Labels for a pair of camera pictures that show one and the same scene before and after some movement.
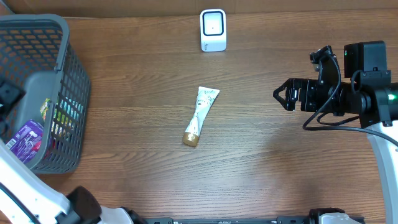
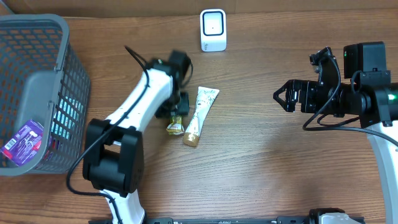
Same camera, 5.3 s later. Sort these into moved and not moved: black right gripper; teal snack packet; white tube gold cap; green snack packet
Moved: green snack packet
Not moved: teal snack packet; white tube gold cap; black right gripper
